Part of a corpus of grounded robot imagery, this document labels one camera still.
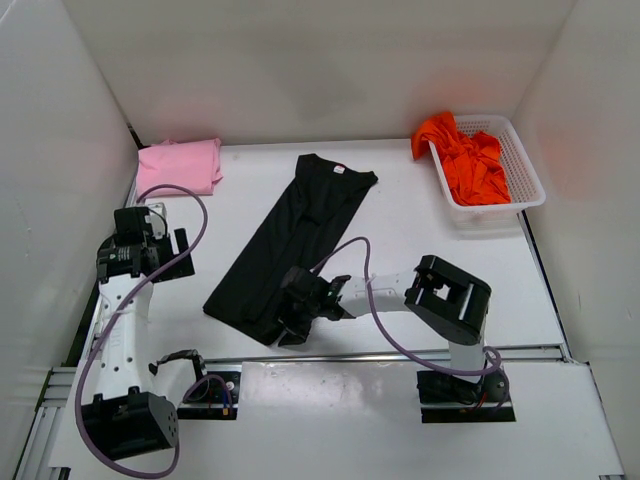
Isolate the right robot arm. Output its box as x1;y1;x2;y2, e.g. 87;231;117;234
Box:
279;255;501;400

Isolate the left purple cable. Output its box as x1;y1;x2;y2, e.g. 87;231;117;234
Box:
74;183;234;475

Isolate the orange t-shirt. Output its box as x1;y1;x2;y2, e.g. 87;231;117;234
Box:
411;111;511;207

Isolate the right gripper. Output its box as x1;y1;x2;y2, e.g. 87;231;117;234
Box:
262;289;320;345

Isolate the white plastic basket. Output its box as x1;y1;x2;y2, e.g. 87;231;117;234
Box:
429;114;546;228

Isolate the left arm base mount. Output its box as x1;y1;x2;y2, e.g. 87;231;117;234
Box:
169;360;242;421

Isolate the black t-shirt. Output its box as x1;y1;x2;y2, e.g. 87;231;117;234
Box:
203;154;378;346

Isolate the purple cable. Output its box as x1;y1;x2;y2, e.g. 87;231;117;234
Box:
74;183;234;475
309;235;511;409

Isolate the aluminium frame rail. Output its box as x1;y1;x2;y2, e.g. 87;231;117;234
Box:
1;181;136;479

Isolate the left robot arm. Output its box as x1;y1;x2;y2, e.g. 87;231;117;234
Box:
81;202;210;461

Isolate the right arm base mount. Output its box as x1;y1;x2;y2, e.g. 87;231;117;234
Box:
417;370;516;424

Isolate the pink t-shirt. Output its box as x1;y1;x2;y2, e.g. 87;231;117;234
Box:
136;138;223;196

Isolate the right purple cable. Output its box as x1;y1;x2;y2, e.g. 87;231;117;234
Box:
309;235;511;409

